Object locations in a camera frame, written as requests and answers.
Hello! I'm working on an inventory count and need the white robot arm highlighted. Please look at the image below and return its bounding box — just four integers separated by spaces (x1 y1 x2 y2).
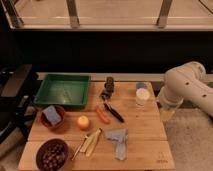
157 61 213 117

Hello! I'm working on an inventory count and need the orange carrot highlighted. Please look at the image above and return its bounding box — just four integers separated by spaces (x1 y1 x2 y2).
96 107 110 124

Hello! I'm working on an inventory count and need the white lidded jar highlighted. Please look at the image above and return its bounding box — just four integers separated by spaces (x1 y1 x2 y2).
135 82 150 106

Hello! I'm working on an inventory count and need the yellow orange fruit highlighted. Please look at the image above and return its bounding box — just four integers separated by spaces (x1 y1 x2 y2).
77 115 90 130

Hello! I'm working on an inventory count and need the green plastic tray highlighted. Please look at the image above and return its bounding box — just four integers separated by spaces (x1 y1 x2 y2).
34 74 91 108

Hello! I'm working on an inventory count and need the blue grey cloth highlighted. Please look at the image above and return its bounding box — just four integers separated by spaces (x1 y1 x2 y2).
105 128 128 161

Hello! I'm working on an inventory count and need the wooden utensil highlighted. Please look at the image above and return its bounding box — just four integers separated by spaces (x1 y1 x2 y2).
80 129 102 157

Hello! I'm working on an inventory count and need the blue sponge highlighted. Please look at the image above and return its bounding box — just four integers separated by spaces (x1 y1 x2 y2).
43 106 61 126

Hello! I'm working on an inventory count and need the red bowl with sponge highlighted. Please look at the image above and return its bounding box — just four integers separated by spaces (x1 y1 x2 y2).
40 105 65 129

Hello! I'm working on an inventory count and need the metal butter knife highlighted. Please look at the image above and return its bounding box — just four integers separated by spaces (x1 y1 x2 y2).
71 135 89 161

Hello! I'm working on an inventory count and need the black chair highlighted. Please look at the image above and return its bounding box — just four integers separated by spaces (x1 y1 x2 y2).
0 64 38 144

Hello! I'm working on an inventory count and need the dark bowl of nuts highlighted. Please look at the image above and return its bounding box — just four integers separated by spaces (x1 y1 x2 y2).
36 139 68 171

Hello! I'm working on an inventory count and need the black handled peeler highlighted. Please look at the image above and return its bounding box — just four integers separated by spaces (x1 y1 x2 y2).
104 102 124 123

